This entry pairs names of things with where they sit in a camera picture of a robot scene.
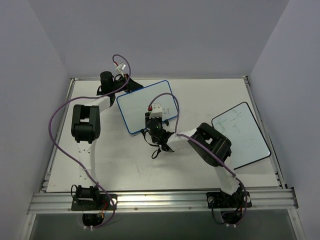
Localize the blue framed whiteboard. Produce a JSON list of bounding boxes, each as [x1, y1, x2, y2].
[[116, 80, 178, 135]]

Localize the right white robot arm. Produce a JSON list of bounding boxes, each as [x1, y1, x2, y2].
[[141, 111, 243, 207]]

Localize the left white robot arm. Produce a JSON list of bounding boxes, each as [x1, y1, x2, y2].
[[71, 71, 143, 210]]

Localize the black framed whiteboard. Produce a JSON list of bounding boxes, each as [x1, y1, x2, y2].
[[211, 101, 271, 169]]

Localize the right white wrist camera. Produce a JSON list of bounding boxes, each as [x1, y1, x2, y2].
[[147, 103, 163, 119]]

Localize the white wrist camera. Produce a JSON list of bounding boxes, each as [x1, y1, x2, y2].
[[147, 103, 163, 119], [115, 62, 127, 75]]

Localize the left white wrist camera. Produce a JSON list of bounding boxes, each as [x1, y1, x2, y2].
[[115, 62, 127, 75]]

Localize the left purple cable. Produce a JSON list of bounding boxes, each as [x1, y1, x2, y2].
[[48, 54, 132, 230]]

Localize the purple cable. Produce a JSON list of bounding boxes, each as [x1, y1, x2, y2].
[[48, 54, 132, 230], [147, 93, 252, 226]]

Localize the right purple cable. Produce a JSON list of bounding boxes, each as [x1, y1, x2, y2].
[[147, 93, 252, 226]]

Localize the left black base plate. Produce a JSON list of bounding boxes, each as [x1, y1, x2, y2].
[[71, 193, 118, 211]]

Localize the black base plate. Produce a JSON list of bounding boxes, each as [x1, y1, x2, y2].
[[206, 191, 246, 209], [71, 193, 118, 211]]

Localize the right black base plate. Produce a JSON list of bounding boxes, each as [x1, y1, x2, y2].
[[206, 191, 246, 209]]

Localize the aluminium mounting rail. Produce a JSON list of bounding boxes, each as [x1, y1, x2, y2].
[[27, 187, 298, 214]]

